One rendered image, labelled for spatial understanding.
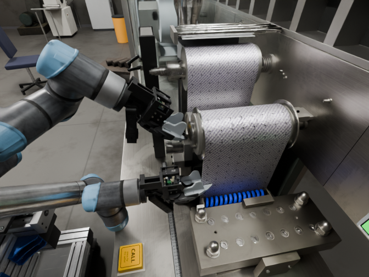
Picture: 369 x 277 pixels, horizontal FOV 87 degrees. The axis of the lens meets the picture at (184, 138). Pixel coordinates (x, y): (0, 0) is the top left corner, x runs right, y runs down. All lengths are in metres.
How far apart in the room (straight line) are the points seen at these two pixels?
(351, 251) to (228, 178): 1.59
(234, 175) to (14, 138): 0.53
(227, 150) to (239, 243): 0.26
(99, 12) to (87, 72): 7.83
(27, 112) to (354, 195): 0.72
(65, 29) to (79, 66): 7.32
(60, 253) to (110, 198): 1.12
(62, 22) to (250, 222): 7.52
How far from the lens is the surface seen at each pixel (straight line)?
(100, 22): 8.29
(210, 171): 0.58
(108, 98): 0.44
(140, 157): 0.99
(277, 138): 0.58
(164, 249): 0.74
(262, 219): 0.68
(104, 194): 0.58
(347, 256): 2.06
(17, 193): 0.65
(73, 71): 0.44
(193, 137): 0.51
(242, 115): 0.53
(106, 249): 1.80
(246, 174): 0.64
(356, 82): 0.58
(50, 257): 1.69
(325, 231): 0.71
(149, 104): 0.47
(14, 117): 0.46
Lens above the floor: 1.59
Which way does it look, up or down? 40 degrees down
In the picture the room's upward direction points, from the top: straight up
